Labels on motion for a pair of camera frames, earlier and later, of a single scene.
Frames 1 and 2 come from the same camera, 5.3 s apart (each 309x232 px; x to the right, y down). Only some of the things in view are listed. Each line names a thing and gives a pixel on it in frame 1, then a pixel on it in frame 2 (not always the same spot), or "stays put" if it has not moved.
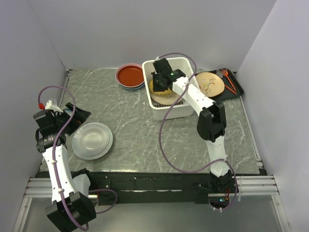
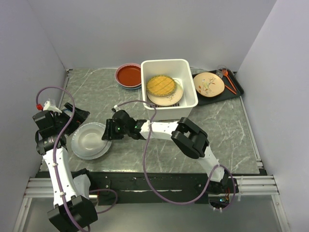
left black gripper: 79,116 stays put
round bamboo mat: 166,92 stays put
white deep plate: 91,138 stays put
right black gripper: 155,88 -> 109,130
